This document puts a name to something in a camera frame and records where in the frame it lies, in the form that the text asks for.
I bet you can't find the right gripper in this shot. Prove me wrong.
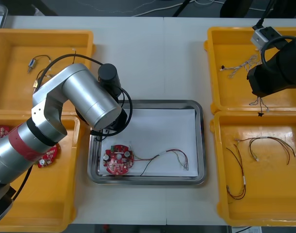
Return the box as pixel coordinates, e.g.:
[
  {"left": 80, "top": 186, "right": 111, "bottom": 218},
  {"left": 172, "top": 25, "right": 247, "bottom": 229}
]
[{"left": 247, "top": 60, "right": 288, "bottom": 98}]

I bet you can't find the red black green-yellow harness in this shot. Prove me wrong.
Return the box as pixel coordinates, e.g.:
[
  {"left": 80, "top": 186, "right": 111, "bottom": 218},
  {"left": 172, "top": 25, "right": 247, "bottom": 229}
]
[{"left": 129, "top": 145, "right": 189, "bottom": 177}]

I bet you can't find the round red circuit board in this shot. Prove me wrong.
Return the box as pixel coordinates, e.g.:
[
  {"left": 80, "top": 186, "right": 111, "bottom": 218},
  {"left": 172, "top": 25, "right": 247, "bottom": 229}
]
[
  {"left": 103, "top": 144, "right": 135, "bottom": 176},
  {"left": 36, "top": 143, "right": 60, "bottom": 168},
  {"left": 0, "top": 125, "right": 11, "bottom": 144}
]

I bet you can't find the yellow-orange plastic bin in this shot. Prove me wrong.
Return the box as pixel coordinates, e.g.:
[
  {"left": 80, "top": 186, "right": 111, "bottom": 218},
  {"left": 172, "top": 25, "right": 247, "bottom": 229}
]
[
  {"left": 209, "top": 111, "right": 296, "bottom": 228},
  {"left": 0, "top": 114, "right": 85, "bottom": 233},
  {"left": 203, "top": 26, "right": 296, "bottom": 116},
  {"left": 0, "top": 28, "right": 97, "bottom": 117}
]

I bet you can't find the black equipment base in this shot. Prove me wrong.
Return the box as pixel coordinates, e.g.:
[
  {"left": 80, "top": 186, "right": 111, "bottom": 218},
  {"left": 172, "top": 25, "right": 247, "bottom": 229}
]
[{"left": 220, "top": 0, "right": 296, "bottom": 19}]

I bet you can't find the steel tray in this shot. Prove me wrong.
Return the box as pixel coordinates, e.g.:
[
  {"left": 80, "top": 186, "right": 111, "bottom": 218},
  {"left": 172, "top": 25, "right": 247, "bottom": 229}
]
[{"left": 87, "top": 99, "right": 207, "bottom": 186}]

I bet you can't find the black stand leg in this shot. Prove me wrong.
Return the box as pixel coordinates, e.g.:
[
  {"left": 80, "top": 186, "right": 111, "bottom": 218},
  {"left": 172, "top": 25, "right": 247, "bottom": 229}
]
[{"left": 172, "top": 0, "right": 195, "bottom": 17}]

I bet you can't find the white paper sheet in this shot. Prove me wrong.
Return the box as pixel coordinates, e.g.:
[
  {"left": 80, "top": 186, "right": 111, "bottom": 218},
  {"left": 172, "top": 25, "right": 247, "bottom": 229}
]
[{"left": 99, "top": 108, "right": 199, "bottom": 178}]

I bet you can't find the group of metal solenoids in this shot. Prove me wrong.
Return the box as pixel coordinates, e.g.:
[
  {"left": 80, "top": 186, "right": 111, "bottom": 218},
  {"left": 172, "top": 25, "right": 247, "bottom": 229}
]
[{"left": 27, "top": 48, "right": 77, "bottom": 73}]

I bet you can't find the red green-yellow wire harness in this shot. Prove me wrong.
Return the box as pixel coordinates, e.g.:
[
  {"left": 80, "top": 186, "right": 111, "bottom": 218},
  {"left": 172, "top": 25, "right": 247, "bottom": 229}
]
[{"left": 234, "top": 136, "right": 296, "bottom": 166}]

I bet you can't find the red black wire harness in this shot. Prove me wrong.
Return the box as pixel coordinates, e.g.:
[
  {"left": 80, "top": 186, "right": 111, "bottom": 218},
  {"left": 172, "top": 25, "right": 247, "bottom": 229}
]
[{"left": 225, "top": 143, "right": 247, "bottom": 201}]

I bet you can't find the white floor cable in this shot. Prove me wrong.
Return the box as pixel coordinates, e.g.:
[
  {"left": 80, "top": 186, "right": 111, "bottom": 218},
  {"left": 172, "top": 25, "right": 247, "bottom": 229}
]
[{"left": 132, "top": 0, "right": 226, "bottom": 17}]

